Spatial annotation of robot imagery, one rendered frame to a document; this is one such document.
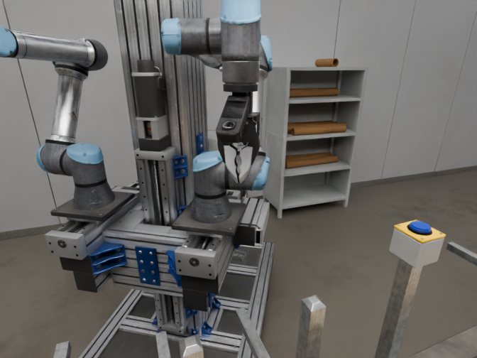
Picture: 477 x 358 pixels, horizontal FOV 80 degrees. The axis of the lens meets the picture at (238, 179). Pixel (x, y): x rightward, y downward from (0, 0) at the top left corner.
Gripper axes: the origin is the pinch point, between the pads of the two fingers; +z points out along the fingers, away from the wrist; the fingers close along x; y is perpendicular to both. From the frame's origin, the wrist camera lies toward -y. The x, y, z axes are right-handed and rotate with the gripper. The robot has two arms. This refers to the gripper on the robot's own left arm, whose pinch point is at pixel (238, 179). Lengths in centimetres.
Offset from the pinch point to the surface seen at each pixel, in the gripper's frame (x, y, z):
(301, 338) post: -16.2, -12.4, 30.3
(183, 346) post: 4.0, -26.4, 20.6
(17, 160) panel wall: 232, 141, 55
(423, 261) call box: -40.2, -1.3, 15.0
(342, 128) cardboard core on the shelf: -58, 260, 37
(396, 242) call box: -35.6, 2.2, 13.3
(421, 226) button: -39.7, 1.7, 8.5
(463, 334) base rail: -73, 27, 62
